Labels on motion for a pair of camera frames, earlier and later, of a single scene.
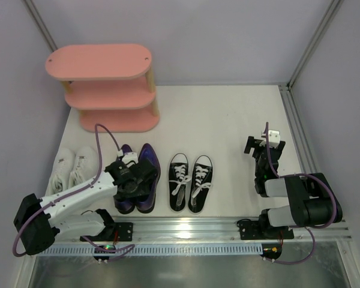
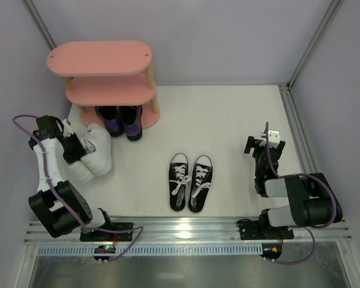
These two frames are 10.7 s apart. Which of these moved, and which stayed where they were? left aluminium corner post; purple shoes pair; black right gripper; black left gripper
Moved: purple shoes pair; black left gripper
Stayed: black right gripper; left aluminium corner post
